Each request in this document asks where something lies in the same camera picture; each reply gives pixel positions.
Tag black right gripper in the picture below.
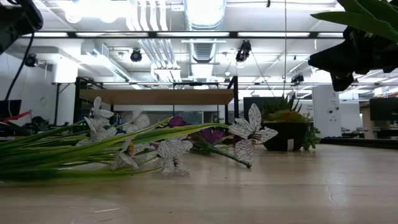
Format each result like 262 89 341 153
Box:
307 26 398 93

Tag purple flower bunch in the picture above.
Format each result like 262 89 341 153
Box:
167 116 252 169

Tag white veined flower bunch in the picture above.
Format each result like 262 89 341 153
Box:
0 96 279 184

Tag black ceiling spotlight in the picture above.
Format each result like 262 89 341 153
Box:
234 39 252 63
290 73 305 85
129 48 143 63
24 52 39 68

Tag white pillar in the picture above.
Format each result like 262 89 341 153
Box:
312 85 342 139

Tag black monitor screen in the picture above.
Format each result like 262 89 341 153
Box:
0 99 22 119
369 97 398 121
243 96 282 123

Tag succulent in black pot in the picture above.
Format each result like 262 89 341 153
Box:
260 92 322 152

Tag long ceiling light strip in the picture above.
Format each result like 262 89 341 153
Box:
21 30 345 39

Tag white ventilation duct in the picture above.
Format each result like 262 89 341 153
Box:
183 0 228 31

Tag wooden shelf black frame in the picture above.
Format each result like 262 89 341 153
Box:
72 75 241 149

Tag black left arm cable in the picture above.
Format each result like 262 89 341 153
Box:
4 30 35 101

